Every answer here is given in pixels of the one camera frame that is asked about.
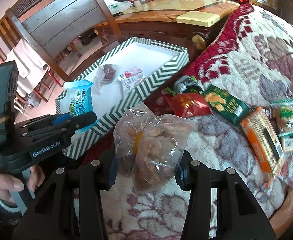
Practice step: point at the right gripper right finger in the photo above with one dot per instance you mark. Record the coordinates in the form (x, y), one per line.
(239, 215)

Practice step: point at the dark green small packet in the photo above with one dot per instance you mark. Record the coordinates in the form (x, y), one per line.
(187, 84)

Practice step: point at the white pink snack packet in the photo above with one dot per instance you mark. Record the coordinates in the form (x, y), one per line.
(131, 78)

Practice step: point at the white plastic bag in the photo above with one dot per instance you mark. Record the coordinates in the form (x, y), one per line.
(116, 7)

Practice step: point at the yellow round knob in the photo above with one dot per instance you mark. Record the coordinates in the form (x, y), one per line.
(199, 42)

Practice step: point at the red snack packet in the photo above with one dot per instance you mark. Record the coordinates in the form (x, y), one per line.
(188, 105)

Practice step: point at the green white chevron box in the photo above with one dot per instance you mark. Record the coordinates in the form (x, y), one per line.
(160, 61)

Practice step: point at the clear bag of nuts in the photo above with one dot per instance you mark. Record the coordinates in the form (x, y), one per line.
(149, 147)

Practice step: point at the wooden chair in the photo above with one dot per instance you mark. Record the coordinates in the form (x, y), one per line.
(50, 26)

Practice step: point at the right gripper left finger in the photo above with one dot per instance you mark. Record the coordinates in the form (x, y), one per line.
(69, 206)

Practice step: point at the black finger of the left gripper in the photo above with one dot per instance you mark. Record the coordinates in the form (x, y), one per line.
(55, 126)

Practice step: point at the green white biscuit wrapper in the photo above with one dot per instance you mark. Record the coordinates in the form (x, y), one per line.
(282, 111)

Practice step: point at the pink strawberry snack packet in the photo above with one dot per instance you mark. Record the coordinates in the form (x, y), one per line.
(286, 173)

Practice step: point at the blue milk snack packet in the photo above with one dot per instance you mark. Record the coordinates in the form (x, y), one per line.
(78, 102)

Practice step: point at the orange cracker pack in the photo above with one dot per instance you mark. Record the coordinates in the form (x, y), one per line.
(265, 143)

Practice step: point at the wooden glass-top table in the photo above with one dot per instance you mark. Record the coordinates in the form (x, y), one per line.
(177, 21)

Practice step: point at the green cookie packet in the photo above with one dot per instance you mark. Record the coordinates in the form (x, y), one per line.
(226, 105)

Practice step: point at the clear bag dark snack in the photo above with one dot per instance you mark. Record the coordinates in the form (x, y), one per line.
(105, 75)

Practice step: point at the person's left hand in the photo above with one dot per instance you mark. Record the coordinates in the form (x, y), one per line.
(10, 183)

